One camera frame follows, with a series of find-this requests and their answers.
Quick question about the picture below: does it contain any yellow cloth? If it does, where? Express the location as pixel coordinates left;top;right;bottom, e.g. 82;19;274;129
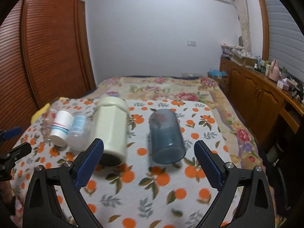
30;96;67;125

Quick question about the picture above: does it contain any blue translucent plastic cup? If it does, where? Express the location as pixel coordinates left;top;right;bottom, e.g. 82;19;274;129
149;109;186;165

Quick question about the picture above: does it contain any brown louvered wardrobe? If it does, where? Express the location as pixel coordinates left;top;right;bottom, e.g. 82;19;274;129
1;0;96;131

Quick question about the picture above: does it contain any cardboard box of clutter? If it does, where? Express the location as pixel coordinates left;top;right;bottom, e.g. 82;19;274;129
232;48;257;67

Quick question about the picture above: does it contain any box with blue bag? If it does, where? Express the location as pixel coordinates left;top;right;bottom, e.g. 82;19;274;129
207;69;229;89

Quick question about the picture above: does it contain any cream ceramic faceted cup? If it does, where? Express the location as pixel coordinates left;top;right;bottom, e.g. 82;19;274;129
91;96;129;167

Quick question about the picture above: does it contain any cream floral curtain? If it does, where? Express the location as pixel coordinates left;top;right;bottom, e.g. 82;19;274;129
234;0;251;52

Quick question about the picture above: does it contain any printed clear glass cup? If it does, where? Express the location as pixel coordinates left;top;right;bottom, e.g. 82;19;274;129
41;104;59;139

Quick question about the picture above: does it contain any wooden sideboard cabinet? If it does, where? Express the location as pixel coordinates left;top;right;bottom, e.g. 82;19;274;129
219;57;303;144

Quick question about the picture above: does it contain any person's left hand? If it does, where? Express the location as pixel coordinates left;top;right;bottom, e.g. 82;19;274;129
0;181;13;204

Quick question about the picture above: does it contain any white wall socket strip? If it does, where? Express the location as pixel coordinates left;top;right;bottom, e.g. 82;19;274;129
181;73;203;78

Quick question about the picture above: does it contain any small desk fan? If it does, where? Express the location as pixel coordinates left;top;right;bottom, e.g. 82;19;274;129
238;36;243;47

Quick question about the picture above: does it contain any clear plastic labelled cup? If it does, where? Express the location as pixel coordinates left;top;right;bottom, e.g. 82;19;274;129
67;115;91;151

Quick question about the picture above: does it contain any white striped paper cup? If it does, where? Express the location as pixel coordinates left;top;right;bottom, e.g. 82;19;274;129
49;110;74;147

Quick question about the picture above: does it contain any white wall switch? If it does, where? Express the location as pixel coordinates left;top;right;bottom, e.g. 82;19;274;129
187;41;196;46

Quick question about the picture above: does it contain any pink tissue box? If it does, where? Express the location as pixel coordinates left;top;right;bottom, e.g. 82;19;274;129
277;80;289;91

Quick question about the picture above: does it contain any grey window blind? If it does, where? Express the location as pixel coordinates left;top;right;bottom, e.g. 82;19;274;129
265;0;303;80

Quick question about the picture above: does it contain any floral bed blanket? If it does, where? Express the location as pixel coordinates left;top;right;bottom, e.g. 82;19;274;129
91;77;262;165

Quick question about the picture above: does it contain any green bottle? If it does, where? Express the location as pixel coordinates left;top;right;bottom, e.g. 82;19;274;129
281;67;288;79

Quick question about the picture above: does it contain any pink thermos jug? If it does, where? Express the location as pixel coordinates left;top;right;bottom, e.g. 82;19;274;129
268;60;280;82

